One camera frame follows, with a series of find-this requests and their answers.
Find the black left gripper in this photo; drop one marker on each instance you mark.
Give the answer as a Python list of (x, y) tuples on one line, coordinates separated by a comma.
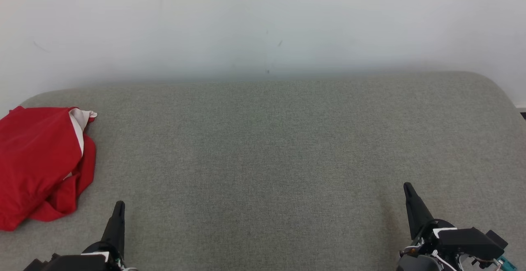
[(78, 262)]

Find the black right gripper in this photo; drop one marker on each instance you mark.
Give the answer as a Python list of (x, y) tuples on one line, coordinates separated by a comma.
[(427, 242)]

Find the red shorts white trim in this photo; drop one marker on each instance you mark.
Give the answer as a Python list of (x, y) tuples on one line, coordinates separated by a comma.
[(37, 152)]

